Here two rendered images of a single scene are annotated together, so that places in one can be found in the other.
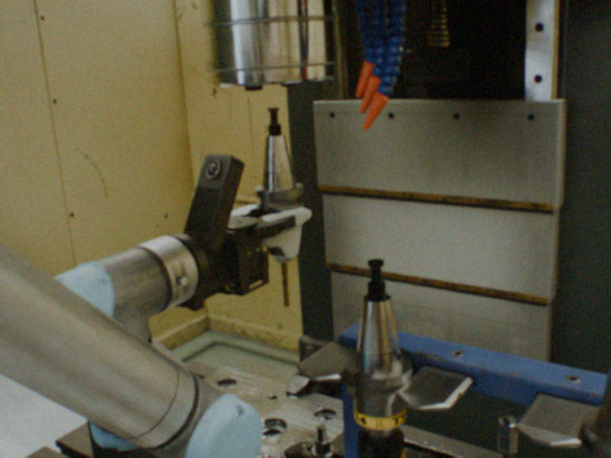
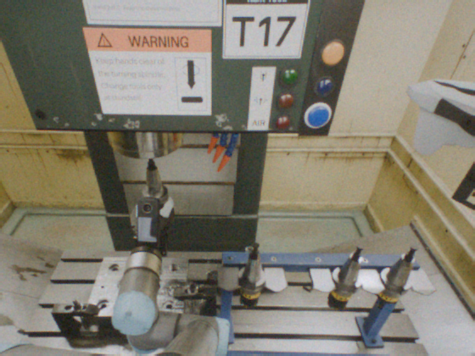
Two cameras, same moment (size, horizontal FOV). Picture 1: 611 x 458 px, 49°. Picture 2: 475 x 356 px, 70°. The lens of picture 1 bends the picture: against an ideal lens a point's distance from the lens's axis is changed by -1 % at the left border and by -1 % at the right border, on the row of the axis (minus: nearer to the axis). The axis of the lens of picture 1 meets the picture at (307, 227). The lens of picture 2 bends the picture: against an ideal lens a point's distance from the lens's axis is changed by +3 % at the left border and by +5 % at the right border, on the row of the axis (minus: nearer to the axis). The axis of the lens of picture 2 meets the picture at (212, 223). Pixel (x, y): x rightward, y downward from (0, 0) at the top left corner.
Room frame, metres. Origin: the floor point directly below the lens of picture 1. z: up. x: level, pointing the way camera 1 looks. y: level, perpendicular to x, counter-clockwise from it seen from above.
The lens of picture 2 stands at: (0.23, 0.31, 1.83)
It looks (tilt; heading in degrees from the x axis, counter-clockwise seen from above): 42 degrees down; 324
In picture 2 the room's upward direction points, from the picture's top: straight up
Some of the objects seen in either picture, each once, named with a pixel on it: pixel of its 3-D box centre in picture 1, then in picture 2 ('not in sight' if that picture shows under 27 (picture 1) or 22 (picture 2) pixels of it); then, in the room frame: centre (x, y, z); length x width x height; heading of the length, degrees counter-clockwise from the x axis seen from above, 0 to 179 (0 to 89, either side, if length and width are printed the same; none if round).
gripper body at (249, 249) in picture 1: (215, 258); (149, 244); (0.75, 0.11, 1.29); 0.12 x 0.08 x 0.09; 144
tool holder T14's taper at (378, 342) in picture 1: (377, 330); (253, 265); (0.58, -0.06, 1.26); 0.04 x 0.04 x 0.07
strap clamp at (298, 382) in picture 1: (314, 386); not in sight; (1.00, 0.00, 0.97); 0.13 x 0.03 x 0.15; 144
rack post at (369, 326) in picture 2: not in sight; (385, 303); (0.40, -0.40, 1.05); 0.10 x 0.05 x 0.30; 144
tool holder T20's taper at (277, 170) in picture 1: (277, 161); (153, 180); (0.86, 0.03, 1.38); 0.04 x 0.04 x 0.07
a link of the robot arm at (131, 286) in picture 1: (105, 300); (136, 301); (0.62, 0.20, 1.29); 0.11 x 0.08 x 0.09; 144
